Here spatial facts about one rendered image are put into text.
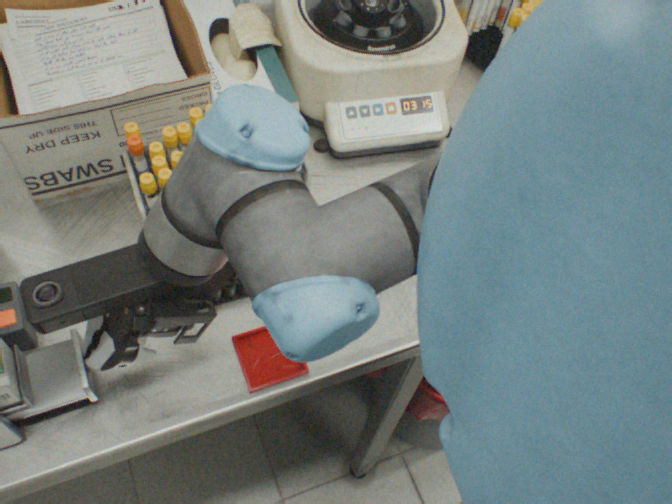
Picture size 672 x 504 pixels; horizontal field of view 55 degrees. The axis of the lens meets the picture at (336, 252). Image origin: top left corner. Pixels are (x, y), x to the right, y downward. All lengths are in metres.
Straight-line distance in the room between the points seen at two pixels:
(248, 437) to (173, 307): 1.04
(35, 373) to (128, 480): 0.92
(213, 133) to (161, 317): 0.20
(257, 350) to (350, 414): 0.92
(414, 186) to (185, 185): 0.17
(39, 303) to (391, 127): 0.51
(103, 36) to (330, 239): 0.61
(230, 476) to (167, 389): 0.88
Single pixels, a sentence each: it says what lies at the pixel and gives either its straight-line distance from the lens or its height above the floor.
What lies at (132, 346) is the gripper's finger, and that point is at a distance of 0.60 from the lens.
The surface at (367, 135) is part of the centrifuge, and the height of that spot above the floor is 0.91.
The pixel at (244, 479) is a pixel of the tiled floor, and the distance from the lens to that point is 1.59.
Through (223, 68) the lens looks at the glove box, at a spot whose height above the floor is 0.93.
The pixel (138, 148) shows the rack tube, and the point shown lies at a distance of 0.76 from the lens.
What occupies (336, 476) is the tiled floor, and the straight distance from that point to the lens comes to 1.60.
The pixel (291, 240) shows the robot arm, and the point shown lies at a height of 1.20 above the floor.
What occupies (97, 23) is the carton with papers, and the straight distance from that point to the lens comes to 0.99.
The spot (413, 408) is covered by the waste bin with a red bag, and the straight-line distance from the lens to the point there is 1.30.
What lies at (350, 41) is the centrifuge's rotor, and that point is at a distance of 0.90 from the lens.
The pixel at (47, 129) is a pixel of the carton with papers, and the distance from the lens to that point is 0.80.
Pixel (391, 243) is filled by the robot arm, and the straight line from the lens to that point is 0.44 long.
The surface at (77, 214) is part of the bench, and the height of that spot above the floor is 0.87.
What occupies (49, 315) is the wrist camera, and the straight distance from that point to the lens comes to 0.57.
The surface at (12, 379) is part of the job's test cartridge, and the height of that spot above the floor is 0.96.
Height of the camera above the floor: 1.56
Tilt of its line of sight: 58 degrees down
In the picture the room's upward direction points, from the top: 9 degrees clockwise
